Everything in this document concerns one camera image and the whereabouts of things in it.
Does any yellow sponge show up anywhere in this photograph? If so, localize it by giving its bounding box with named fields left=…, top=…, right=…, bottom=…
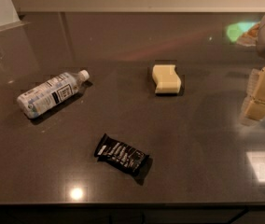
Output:
left=152, top=64, right=181, bottom=94

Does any black rxbar chocolate wrapper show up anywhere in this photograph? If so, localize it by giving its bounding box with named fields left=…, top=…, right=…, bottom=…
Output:
left=94, top=133, right=149, bottom=176

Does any green and orange chip bag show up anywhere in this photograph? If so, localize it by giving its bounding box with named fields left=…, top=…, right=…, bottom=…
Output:
left=226, top=21, right=259, bottom=47

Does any clear plastic water bottle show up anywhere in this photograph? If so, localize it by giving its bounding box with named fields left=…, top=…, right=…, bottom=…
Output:
left=17, top=70, right=90, bottom=119

